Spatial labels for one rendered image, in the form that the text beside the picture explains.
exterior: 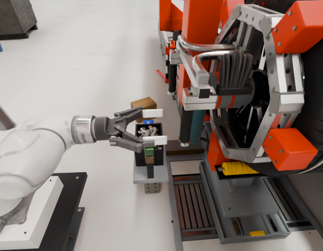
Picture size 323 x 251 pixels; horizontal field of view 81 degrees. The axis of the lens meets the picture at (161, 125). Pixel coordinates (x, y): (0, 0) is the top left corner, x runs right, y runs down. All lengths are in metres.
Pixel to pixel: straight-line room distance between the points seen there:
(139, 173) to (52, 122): 0.50
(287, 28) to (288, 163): 0.31
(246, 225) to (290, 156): 0.76
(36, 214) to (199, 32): 1.14
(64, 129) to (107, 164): 1.05
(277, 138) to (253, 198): 0.72
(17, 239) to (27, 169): 0.59
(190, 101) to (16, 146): 0.42
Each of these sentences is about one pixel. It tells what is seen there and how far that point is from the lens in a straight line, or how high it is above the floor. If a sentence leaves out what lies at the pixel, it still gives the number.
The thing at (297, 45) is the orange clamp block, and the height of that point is 1.08.
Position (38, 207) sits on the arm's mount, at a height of 0.39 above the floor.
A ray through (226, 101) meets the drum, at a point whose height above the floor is 0.84.
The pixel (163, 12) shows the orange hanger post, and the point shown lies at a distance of 3.00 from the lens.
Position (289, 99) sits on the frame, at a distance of 0.56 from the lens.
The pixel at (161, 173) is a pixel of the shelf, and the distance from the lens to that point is 0.95.
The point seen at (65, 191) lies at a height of 0.30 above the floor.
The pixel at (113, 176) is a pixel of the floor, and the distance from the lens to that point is 1.53.
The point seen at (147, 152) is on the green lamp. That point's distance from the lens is 0.77.
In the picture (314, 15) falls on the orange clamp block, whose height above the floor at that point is 1.14.
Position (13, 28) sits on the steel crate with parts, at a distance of 5.45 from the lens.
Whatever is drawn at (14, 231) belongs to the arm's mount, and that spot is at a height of 0.39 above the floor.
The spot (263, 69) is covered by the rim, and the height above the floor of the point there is 0.93.
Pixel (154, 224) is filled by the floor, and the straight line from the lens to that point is 1.32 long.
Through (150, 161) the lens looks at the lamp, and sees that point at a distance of 0.82.
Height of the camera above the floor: 1.22
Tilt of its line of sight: 40 degrees down
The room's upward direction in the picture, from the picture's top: straight up
